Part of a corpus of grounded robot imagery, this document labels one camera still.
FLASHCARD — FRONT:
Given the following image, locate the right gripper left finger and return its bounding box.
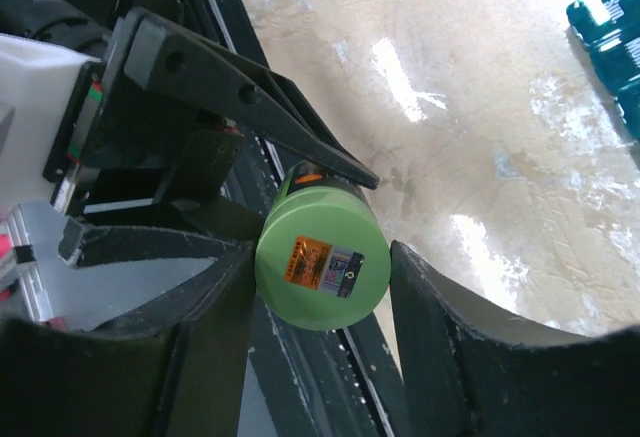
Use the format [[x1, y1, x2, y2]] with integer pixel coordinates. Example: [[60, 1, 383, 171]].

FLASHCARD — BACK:
[[1, 197, 260, 436]]

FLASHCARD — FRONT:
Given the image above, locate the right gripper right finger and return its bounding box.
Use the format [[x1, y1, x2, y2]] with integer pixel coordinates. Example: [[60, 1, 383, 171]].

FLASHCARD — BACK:
[[391, 242, 639, 436]]

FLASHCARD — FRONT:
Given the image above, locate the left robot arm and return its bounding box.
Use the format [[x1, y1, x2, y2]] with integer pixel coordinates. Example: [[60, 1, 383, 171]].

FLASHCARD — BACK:
[[1, 0, 379, 215]]

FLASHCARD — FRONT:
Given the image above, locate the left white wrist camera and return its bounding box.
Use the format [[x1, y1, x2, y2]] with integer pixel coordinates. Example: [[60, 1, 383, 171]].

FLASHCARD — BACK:
[[1, 34, 98, 247]]

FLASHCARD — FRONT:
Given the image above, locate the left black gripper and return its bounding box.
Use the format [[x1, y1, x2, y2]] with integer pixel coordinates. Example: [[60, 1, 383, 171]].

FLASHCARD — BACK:
[[51, 8, 379, 215]]

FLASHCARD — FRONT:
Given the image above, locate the teal weekly pill organizer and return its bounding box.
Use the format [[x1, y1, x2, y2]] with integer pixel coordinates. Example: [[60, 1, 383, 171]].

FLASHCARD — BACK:
[[566, 0, 639, 139]]

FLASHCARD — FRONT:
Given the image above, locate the green pill bottle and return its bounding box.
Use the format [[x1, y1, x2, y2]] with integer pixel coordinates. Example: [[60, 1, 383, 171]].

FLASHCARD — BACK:
[[254, 162, 391, 331]]

